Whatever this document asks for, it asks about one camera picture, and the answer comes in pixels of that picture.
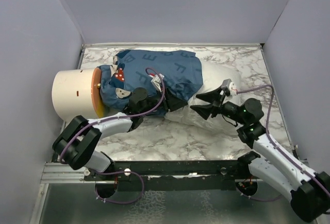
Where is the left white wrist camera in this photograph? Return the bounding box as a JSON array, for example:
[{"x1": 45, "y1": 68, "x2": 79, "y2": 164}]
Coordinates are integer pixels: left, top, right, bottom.
[{"x1": 149, "y1": 74, "x2": 164, "y2": 92}]

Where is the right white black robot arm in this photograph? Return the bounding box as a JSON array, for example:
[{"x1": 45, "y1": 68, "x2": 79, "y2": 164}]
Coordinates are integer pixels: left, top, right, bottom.
[{"x1": 191, "y1": 79, "x2": 329, "y2": 222}]

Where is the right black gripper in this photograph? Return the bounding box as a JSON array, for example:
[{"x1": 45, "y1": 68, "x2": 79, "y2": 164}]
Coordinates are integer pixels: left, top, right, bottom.
[{"x1": 191, "y1": 85, "x2": 247, "y2": 125}]

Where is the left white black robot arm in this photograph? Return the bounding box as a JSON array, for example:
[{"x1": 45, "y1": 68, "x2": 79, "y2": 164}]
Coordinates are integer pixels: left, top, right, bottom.
[{"x1": 52, "y1": 88, "x2": 188, "y2": 180}]

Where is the white pillow with red logo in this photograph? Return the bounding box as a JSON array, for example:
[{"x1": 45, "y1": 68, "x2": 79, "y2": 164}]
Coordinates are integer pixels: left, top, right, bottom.
[{"x1": 165, "y1": 60, "x2": 241, "y2": 135}]

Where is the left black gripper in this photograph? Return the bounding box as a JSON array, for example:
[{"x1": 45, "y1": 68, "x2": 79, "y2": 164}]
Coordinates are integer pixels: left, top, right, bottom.
[{"x1": 140, "y1": 87, "x2": 188, "y2": 115}]

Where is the cream cylinder with orange lid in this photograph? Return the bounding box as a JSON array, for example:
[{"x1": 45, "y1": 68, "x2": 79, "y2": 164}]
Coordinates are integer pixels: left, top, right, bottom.
[{"x1": 52, "y1": 68, "x2": 106, "y2": 122}]

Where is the blue lettered pillowcase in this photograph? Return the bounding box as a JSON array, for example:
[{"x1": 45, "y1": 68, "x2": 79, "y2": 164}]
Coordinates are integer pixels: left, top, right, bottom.
[{"x1": 99, "y1": 49, "x2": 203, "y2": 116}]

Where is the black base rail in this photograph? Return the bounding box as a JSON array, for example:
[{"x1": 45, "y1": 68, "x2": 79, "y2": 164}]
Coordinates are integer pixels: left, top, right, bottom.
[{"x1": 84, "y1": 151, "x2": 260, "y2": 192}]

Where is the aluminium frame rail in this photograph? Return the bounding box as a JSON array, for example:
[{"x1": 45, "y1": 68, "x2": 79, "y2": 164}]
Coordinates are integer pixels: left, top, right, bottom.
[{"x1": 41, "y1": 161, "x2": 88, "y2": 184}]

